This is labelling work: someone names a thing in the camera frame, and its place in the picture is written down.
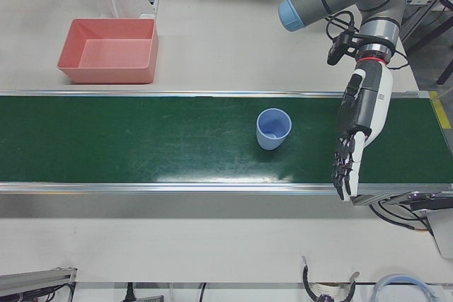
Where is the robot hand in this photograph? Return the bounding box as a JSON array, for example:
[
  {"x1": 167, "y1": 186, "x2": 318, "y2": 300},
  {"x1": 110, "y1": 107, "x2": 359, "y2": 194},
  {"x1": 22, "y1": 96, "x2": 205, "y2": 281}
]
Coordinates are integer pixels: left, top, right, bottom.
[{"x1": 332, "y1": 58, "x2": 394, "y2": 203}]

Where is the blue plastic cup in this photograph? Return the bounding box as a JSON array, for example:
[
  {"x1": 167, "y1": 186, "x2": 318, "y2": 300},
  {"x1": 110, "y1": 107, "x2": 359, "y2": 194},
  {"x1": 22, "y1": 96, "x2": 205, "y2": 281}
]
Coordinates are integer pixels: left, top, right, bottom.
[{"x1": 256, "y1": 108, "x2": 292, "y2": 151}]

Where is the pink plastic box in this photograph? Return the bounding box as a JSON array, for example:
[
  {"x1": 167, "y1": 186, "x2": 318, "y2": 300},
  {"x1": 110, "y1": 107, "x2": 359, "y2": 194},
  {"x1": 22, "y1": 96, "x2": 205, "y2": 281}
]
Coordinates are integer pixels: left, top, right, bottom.
[{"x1": 56, "y1": 18, "x2": 159, "y2": 85}]

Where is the black conveyor drive unit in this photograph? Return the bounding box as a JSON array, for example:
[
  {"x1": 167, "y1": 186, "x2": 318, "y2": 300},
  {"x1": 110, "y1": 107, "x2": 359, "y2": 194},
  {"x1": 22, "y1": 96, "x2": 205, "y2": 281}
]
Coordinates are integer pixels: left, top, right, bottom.
[{"x1": 406, "y1": 191, "x2": 453, "y2": 211}]

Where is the grey angled panel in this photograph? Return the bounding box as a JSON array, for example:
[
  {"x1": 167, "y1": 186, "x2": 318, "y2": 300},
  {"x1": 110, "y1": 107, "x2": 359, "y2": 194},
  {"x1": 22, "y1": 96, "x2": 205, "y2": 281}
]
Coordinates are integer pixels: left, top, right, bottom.
[{"x1": 424, "y1": 208, "x2": 453, "y2": 259}]

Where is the coiled blue translucent tube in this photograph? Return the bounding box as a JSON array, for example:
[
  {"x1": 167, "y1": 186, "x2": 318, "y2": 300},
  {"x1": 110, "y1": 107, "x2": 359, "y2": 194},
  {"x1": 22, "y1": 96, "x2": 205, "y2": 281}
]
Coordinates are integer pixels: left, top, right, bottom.
[{"x1": 370, "y1": 272, "x2": 437, "y2": 302}]

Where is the green conveyor belt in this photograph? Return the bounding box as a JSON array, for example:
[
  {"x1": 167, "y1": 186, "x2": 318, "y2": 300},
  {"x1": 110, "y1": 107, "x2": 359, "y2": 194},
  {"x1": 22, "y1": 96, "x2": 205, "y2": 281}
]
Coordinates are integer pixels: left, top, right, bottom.
[{"x1": 0, "y1": 88, "x2": 453, "y2": 207}]

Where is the aluminium extrusion beam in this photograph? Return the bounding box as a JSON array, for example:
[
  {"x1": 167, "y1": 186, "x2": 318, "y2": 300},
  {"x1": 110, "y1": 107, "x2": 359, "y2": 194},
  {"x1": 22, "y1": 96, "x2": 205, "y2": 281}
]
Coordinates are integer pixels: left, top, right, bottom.
[{"x1": 0, "y1": 265, "x2": 78, "y2": 298}]

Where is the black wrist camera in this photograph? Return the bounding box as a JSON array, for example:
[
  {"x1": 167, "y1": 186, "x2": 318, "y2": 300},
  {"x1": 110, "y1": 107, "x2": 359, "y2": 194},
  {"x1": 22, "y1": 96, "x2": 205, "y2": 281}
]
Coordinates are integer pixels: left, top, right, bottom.
[{"x1": 326, "y1": 31, "x2": 359, "y2": 66}]

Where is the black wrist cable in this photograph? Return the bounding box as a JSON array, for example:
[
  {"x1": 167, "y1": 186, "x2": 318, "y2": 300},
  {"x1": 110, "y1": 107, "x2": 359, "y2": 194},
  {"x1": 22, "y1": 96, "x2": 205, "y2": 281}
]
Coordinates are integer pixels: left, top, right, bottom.
[{"x1": 324, "y1": 11, "x2": 411, "y2": 70}]

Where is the black power plug cable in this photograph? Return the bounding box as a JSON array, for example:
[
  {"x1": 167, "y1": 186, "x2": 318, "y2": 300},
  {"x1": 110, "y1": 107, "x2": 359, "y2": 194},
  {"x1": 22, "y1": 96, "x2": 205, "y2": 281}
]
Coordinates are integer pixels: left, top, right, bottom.
[{"x1": 123, "y1": 282, "x2": 137, "y2": 302}]

